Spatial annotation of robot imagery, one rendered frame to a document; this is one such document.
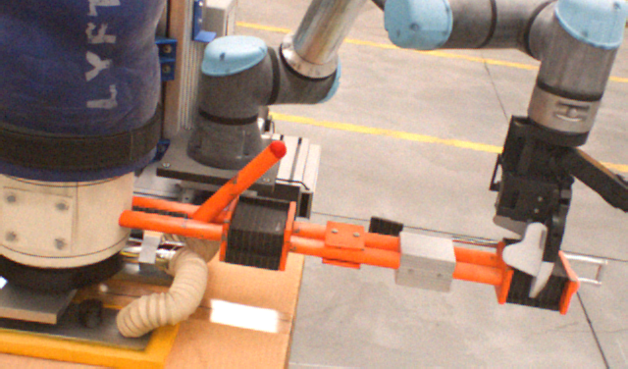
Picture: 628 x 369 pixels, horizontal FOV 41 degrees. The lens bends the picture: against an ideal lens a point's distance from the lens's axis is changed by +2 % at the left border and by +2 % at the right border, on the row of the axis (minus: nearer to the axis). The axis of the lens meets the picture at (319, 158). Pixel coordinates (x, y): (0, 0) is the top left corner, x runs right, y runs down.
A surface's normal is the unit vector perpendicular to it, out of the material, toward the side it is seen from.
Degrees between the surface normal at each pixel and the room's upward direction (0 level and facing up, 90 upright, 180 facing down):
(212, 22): 90
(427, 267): 89
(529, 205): 91
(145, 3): 80
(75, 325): 1
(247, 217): 1
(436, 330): 0
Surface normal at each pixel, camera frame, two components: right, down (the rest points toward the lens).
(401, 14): -0.90, 0.06
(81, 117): 0.32, 0.51
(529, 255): -0.01, 0.08
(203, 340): 0.15, -0.91
